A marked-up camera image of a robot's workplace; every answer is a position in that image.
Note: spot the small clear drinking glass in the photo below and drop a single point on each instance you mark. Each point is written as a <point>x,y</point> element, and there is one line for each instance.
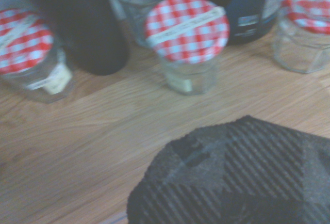
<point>139,4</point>

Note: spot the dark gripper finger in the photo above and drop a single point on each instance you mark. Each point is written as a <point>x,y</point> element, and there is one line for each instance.
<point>232,177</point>

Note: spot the wide labelled checkered lid jar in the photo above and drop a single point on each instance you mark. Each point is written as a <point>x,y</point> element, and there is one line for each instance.
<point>28,51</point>

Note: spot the checkered lid jar with cereal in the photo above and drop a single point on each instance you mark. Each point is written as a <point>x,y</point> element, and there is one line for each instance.
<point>301,28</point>

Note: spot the dark green Vega protein tub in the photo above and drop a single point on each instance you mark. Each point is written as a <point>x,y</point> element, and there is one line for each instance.
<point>242,9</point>

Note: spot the dark green shaker bottle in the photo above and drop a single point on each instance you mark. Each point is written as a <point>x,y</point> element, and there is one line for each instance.
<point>87,28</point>

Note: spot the taped checkered lid jam jar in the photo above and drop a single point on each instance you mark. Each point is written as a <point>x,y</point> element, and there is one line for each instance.
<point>187,35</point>

